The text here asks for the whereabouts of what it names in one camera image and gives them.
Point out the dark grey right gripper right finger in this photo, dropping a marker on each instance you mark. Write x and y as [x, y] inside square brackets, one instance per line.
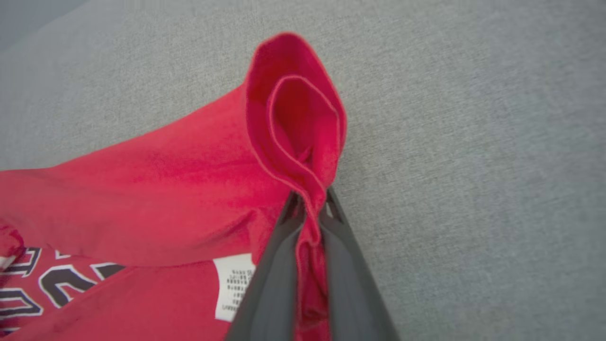
[350, 293]

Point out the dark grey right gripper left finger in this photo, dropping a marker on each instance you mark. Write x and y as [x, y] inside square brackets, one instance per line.
[270, 289]

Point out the red and white jersey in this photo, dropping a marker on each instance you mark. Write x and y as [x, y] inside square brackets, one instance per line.
[165, 199]

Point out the grey fabric sofa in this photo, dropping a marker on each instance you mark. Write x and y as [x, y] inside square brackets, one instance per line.
[473, 166]

